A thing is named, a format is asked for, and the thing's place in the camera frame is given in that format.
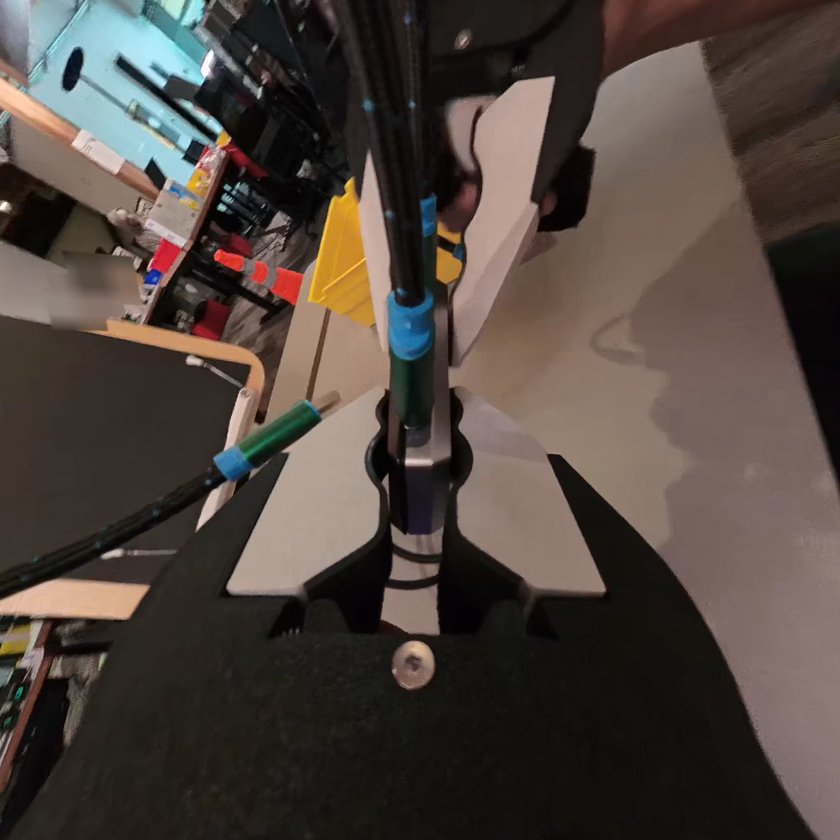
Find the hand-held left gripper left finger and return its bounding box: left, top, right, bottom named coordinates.
left=226, top=387, right=395, bottom=634

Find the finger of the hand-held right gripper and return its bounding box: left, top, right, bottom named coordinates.
left=360, top=157, right=395, bottom=355
left=449, top=77, right=555, bottom=365

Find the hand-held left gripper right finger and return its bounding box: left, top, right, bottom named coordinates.
left=436, top=387, right=606, bottom=636

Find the yellow plastic bin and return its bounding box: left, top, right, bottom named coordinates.
left=307, top=177, right=463, bottom=329

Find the silver hdmi hub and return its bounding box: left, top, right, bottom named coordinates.
left=386, top=282, right=455, bottom=534

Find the thin black hub cable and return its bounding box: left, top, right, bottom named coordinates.
left=388, top=541, right=445, bottom=589

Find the person's right forearm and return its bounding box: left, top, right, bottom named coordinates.
left=600, top=0, right=840, bottom=80

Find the orange traffic cone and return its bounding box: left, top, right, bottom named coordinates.
left=214, top=249, right=306, bottom=306

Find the black board with wooden rim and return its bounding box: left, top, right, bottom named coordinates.
left=0, top=315, right=266, bottom=621

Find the black disc stand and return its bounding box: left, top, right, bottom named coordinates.
left=61, top=46, right=185, bottom=142

